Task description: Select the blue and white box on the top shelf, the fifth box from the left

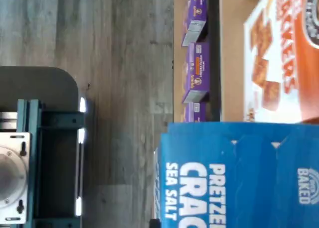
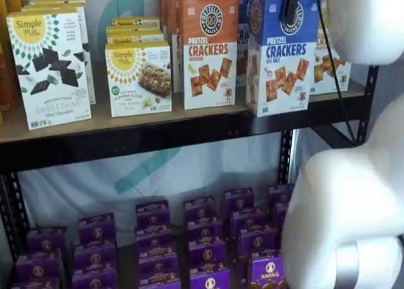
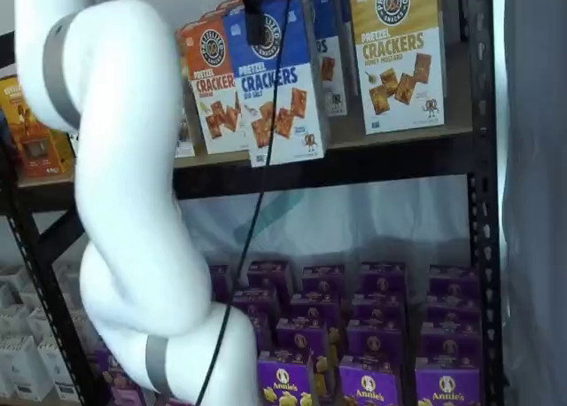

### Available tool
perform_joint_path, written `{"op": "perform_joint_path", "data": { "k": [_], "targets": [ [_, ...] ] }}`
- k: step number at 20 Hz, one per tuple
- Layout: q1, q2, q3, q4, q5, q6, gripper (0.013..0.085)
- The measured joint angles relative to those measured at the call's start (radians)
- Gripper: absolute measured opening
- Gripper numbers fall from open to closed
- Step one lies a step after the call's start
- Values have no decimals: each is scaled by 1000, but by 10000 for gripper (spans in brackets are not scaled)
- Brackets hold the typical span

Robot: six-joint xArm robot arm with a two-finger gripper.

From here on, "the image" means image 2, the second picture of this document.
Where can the orange cheddar crackers box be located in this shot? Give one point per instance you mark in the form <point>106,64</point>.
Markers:
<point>208,65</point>
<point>162,33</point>
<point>173,49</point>

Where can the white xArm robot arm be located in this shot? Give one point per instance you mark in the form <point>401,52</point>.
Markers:
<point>347,191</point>

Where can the translucent white plastic sheet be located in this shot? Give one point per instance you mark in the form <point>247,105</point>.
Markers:
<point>79,191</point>

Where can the Simple Mills sweet thins box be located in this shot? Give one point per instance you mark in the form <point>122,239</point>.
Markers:
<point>57,1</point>
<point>47,80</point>
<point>90,80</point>

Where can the tan wooden shelf board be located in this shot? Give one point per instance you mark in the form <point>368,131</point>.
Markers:
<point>101,121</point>

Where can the purple Annie's snack box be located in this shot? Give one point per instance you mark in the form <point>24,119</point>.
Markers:
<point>94,281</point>
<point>210,281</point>
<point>34,285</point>
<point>153,241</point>
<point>201,211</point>
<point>94,257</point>
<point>280,196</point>
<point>158,263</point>
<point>268,276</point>
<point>96,229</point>
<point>240,204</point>
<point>204,232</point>
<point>281,216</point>
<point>159,282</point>
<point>257,241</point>
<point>206,254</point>
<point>47,240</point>
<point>39,268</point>
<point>248,221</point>
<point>153,218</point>

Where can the white pretzel crackers box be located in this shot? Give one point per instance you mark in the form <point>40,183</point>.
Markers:
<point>322,77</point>

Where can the plain orange box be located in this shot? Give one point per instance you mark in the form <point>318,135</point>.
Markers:
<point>8,65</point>

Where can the blue sea salt crackers box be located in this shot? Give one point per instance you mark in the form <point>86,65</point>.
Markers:
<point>242,39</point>
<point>284,65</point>

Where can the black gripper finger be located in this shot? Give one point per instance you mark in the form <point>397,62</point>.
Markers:
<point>290,5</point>

